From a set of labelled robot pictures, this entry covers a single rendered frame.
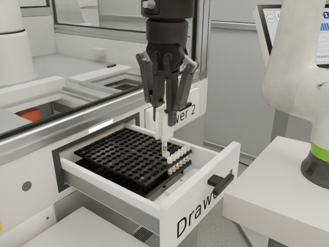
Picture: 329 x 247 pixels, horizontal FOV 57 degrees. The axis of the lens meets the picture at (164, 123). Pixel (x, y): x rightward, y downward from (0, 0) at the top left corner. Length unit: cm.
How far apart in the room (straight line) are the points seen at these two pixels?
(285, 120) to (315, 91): 82
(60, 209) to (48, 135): 20
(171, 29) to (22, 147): 37
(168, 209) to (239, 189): 26
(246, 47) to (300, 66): 153
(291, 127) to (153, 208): 110
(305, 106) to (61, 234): 62
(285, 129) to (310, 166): 76
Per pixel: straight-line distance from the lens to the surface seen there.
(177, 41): 53
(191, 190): 56
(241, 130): 250
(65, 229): 75
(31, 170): 70
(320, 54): 143
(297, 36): 81
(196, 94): 110
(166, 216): 52
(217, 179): 61
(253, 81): 234
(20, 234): 76
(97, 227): 74
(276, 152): 92
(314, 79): 77
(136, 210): 60
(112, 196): 63
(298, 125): 159
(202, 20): 110
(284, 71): 81
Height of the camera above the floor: 125
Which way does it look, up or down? 24 degrees down
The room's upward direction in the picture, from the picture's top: straight up
